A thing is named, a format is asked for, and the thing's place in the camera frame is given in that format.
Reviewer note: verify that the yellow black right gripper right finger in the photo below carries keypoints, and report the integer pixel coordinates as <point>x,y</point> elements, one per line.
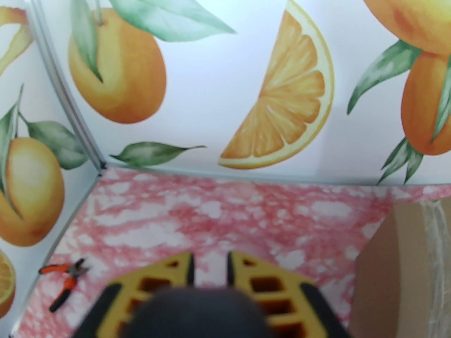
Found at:
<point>299,308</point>

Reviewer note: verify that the aluminium frame post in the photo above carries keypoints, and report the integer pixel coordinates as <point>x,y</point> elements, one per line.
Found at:
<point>83,136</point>

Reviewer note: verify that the brown cardboard express box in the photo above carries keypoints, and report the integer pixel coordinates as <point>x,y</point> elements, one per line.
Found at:
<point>394,276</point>

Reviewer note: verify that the orange black utility knife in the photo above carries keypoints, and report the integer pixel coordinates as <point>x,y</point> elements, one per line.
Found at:
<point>197,315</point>

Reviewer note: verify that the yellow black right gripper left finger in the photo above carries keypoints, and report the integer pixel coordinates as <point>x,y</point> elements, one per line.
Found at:
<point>116,312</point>

